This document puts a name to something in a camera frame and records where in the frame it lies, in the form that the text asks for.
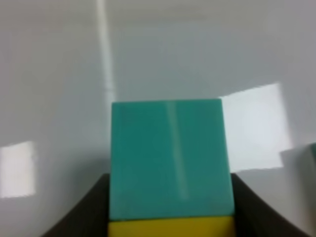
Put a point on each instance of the yellow cube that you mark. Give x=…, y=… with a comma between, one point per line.
x=178, y=227

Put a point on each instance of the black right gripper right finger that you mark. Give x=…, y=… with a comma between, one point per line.
x=255, y=218

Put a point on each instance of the green template cube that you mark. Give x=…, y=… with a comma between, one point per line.
x=313, y=150

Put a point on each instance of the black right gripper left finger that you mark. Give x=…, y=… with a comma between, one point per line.
x=90, y=217

